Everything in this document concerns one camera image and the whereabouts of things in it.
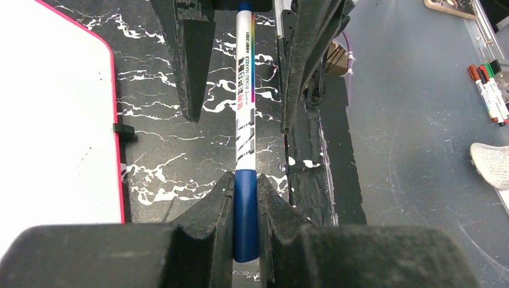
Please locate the black whiteboard stand clip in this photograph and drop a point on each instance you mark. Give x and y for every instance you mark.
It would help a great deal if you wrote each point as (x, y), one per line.
(124, 132)

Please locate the green-capped marker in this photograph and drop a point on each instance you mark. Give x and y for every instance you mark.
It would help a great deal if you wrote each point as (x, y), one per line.
(498, 94)

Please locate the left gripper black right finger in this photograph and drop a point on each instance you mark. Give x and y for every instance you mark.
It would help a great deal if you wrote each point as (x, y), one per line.
(294, 252)

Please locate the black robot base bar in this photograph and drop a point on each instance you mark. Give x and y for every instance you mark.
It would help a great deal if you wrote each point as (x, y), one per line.
(321, 169)

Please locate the pink-framed whiteboard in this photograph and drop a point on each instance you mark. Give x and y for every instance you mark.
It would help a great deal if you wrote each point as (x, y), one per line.
(60, 156)

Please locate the blue marker cap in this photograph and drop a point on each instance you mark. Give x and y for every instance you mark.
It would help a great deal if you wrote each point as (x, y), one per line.
(245, 221)

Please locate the red-capped marker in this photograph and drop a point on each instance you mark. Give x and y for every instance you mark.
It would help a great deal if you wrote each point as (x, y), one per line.
(491, 99)

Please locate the white mesh shoe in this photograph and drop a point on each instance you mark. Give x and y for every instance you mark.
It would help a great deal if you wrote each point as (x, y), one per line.
(491, 162)

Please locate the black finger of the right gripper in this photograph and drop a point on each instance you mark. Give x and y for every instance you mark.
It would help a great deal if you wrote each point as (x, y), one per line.
(317, 24)
(188, 29)

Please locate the wooden plate at corner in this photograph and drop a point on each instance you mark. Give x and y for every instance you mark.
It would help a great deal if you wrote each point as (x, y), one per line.
(462, 8)

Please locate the brown-capped marker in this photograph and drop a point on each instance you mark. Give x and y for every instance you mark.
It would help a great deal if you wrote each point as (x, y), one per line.
(482, 93)

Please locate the white whiteboard marker pen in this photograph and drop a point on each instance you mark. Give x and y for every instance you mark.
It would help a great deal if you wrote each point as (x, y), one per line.
(245, 128)

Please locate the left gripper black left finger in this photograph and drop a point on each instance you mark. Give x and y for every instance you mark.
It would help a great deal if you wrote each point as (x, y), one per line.
(193, 250)

